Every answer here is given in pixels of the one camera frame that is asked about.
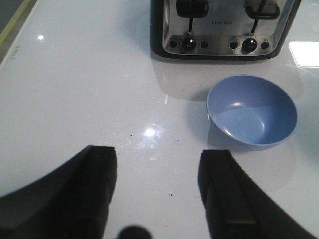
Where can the blue plastic bowl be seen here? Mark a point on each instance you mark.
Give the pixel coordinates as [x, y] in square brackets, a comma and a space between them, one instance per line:
[248, 111]

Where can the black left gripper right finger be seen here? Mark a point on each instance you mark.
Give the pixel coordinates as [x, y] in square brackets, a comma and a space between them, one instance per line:
[236, 207]

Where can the black and chrome four-slot toaster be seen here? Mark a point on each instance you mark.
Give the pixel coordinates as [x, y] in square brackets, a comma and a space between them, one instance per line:
[220, 29]

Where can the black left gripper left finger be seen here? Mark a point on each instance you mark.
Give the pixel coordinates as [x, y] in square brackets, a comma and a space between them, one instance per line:
[71, 202]

